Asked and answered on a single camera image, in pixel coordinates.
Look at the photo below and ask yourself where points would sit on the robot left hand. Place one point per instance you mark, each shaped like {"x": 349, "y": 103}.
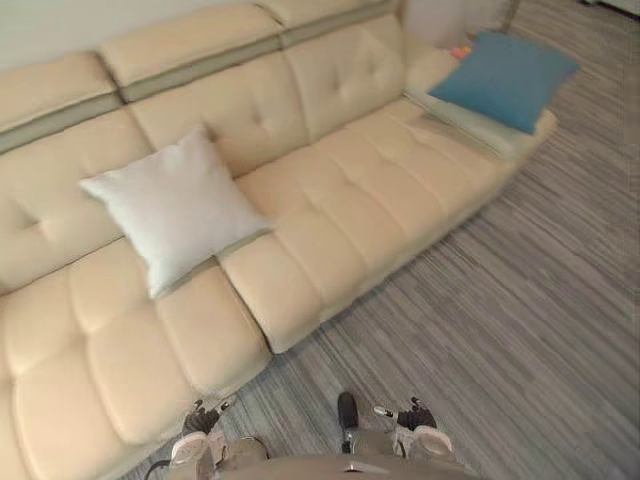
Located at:
{"x": 200, "y": 422}

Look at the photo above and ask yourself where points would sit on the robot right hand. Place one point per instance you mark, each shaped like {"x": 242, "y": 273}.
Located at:
{"x": 415, "y": 420}

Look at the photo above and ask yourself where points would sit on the blue square cushion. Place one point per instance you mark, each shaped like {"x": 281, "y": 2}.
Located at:
{"x": 500, "y": 80}

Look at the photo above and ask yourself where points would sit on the robot right silver leg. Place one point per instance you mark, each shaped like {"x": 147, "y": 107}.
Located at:
{"x": 370, "y": 442}

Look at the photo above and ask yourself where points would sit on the robot silver leg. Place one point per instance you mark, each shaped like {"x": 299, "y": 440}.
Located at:
{"x": 370, "y": 442}
{"x": 247, "y": 447}

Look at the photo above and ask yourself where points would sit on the robot left silver leg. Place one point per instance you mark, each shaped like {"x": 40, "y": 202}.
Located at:
{"x": 247, "y": 447}

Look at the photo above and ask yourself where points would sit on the robot right dark foot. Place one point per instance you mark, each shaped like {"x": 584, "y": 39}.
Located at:
{"x": 347, "y": 410}

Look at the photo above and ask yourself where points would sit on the robot silver torso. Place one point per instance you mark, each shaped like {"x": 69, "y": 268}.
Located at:
{"x": 350, "y": 472}

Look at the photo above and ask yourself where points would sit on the light grey square cushion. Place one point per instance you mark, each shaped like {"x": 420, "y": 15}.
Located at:
{"x": 175, "y": 210}

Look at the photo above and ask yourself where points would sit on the cream leather sofa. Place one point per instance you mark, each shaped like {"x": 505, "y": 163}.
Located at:
{"x": 350, "y": 200}

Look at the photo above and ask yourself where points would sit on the pale pink apple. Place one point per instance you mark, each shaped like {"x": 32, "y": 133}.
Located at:
{"x": 456, "y": 50}

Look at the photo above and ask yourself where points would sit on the beige vertical wall trim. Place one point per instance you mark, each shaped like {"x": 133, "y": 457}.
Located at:
{"x": 511, "y": 12}

